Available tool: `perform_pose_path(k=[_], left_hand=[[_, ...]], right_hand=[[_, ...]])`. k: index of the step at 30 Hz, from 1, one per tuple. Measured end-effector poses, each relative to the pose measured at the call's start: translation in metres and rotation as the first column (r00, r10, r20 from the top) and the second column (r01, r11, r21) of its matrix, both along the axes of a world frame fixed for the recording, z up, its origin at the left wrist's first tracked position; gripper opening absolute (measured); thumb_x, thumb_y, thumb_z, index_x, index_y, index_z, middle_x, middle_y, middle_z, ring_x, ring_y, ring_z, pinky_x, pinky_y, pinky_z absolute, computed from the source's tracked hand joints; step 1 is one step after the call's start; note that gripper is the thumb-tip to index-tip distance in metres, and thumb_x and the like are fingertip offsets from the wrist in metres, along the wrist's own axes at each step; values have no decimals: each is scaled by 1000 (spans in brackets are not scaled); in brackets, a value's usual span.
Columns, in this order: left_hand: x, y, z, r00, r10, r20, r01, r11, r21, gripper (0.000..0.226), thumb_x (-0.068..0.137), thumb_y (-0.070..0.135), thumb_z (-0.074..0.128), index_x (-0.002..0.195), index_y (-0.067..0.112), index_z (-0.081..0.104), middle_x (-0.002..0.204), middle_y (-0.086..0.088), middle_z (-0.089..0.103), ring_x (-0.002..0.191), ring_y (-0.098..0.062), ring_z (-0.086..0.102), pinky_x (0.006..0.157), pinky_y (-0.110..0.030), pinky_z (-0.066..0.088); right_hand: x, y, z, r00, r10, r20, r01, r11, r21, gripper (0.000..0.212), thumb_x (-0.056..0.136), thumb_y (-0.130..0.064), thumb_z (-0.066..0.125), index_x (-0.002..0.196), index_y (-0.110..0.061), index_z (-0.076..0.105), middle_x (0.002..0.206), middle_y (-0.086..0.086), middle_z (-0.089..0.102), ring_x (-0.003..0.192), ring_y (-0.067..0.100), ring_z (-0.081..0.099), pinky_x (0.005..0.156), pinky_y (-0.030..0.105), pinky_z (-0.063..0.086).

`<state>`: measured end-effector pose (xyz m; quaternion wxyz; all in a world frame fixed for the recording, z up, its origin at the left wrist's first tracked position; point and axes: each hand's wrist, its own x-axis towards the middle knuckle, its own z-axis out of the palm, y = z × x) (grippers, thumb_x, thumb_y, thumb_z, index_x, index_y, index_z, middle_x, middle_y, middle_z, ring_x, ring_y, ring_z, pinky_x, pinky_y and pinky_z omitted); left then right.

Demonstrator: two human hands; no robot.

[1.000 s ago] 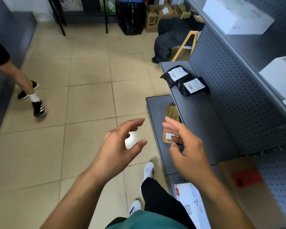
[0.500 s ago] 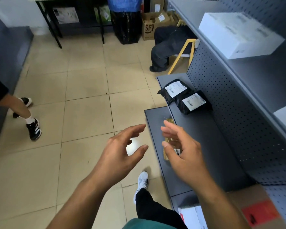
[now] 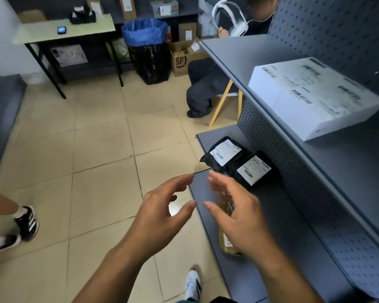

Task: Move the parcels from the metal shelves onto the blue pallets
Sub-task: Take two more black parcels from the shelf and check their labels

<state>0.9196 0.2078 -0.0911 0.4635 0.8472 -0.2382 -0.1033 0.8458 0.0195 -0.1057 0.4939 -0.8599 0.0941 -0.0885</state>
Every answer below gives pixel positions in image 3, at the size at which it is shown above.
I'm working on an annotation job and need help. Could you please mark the person's right hand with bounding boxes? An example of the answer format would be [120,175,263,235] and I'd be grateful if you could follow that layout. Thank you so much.
[203,170,279,266]

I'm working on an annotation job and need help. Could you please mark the white printed bag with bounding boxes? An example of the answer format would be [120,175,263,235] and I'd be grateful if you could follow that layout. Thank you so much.
[50,44,89,68]

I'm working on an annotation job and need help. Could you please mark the small gold packet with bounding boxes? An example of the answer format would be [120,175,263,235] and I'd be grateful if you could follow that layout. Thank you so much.
[217,191,243,257]

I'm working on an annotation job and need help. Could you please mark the green plastic bag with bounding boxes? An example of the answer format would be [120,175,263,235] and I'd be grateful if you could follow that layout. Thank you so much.
[106,37,131,60]

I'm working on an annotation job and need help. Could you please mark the plain cardboard carton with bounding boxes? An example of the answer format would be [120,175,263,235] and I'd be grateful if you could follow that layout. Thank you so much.
[17,9,48,24]

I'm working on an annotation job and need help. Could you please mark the large white box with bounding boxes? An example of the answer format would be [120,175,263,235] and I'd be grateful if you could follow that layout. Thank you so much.
[248,57,379,142]

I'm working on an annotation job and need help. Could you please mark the white sneaker with black stripes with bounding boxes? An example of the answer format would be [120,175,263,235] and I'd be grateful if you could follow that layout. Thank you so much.
[184,269,203,302]

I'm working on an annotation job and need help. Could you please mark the person's left hand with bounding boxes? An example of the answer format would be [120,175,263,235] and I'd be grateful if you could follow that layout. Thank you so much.
[117,173,198,266]

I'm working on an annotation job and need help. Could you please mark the dark grey floor platform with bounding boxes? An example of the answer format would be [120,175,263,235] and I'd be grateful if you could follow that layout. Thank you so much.
[0,74,27,194]

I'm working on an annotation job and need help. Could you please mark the white headset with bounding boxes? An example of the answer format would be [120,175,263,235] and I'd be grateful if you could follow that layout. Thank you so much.
[211,0,250,38]

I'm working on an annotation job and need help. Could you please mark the pale carton white label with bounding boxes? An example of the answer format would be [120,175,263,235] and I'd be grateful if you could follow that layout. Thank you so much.
[149,0,180,19]

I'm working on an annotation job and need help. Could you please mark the blue bin liner bag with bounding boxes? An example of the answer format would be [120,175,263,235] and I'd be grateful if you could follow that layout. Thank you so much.
[121,18,169,48]

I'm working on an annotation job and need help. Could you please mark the grey metal shelving unit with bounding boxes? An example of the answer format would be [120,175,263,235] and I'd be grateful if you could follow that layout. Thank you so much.
[188,0,379,303]

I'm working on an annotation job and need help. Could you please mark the black white striped sneaker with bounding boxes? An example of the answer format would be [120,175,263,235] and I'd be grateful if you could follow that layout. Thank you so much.
[0,234,22,259]
[14,205,40,242]

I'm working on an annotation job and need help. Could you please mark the person's dark trousers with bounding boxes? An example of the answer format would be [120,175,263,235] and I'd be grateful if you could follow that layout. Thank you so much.
[176,295,238,303]

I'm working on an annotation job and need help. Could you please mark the open cardboard carton black logo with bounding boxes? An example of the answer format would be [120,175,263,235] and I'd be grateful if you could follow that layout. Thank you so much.
[169,37,211,78]

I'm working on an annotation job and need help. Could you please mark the tall brown carton white label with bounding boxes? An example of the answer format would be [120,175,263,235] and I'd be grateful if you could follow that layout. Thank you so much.
[118,0,138,21]

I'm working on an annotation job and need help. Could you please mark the black label printer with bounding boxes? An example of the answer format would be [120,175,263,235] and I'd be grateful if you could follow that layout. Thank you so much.
[69,4,97,25]

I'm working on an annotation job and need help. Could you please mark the black mailer bag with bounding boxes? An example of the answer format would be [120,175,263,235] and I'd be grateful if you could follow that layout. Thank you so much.
[199,136,251,174]
[229,150,282,189]

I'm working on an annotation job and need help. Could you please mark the dark storage rack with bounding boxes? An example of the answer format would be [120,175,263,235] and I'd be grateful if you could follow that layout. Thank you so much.
[5,0,206,82]

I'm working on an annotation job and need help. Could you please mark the pale green table black legs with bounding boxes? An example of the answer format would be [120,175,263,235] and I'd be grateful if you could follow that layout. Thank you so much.
[12,14,124,100]

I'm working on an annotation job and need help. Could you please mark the person's right forearm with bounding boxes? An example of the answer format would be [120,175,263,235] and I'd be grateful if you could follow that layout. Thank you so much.
[252,247,324,303]

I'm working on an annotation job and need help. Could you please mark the person's left forearm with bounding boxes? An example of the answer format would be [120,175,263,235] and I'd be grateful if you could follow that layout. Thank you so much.
[72,244,158,303]

